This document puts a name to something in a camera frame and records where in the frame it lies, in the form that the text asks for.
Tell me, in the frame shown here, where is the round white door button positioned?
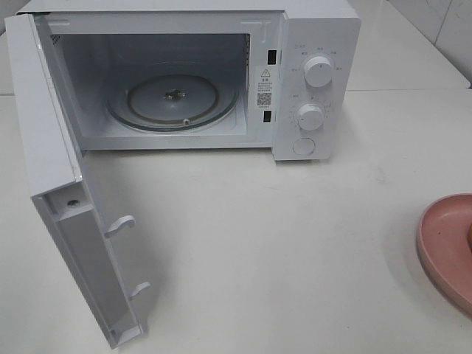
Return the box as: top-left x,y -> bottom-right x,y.
293,138 -> 316,156

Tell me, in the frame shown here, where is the white microwave knob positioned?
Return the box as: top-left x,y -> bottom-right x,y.
303,53 -> 334,88
297,104 -> 325,131

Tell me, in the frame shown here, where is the white microwave door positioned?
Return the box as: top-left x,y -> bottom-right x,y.
5,14 -> 148,348

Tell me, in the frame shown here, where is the pink round plate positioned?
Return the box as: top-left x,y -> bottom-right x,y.
417,193 -> 471,316

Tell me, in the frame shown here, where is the burger with lettuce and tomato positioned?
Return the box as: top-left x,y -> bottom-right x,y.
466,225 -> 472,252

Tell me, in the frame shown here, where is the white warning label sticker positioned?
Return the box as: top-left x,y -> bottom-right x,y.
254,66 -> 276,109

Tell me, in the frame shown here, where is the glass microwave turntable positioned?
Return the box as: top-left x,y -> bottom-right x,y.
106,74 -> 238,132

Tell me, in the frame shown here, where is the white microwave oven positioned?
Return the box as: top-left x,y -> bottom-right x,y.
15,1 -> 361,161

